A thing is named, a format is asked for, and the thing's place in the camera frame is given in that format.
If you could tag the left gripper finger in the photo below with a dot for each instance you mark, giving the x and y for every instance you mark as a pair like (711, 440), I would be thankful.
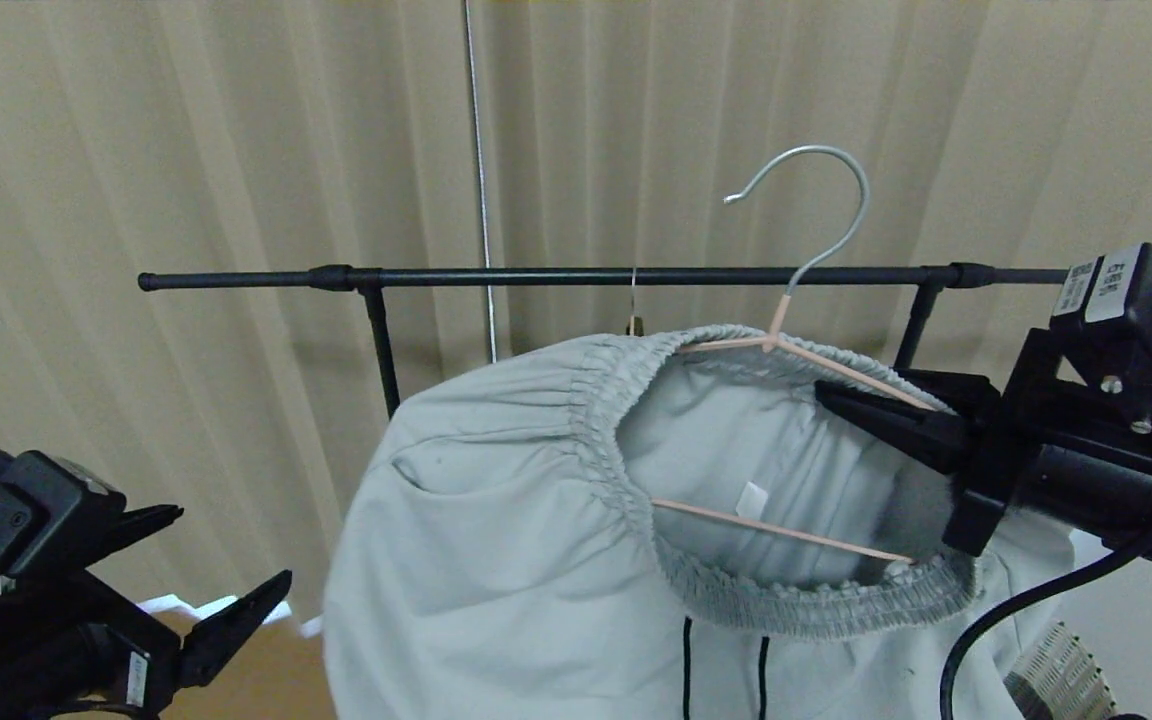
(131, 530)
(226, 630)

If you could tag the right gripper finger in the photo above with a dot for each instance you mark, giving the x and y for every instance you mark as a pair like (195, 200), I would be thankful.
(956, 388)
(896, 425)

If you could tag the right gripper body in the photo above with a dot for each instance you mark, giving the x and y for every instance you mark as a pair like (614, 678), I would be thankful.
(1066, 480)

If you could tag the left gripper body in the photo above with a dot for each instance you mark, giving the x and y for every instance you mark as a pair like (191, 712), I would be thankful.
(46, 650)

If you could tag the pink clothes hanger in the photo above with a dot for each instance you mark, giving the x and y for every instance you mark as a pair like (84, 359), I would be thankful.
(633, 300)
(836, 250)

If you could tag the pale grey garment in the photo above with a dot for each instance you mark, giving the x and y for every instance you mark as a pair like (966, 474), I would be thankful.
(496, 540)

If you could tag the white laundry basket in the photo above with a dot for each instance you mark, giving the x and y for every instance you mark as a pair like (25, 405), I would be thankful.
(1056, 675)

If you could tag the black clothes rack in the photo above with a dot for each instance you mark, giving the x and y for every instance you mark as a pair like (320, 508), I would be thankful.
(536, 276)

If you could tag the beige curtain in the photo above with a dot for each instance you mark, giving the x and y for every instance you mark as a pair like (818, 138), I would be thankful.
(186, 130)

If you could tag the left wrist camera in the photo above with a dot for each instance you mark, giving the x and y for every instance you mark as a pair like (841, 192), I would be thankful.
(21, 520)

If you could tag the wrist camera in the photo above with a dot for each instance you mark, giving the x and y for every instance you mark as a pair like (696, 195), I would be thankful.
(1126, 320)
(21, 520)

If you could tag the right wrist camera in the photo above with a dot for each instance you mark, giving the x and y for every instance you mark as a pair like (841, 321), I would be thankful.
(1126, 320)

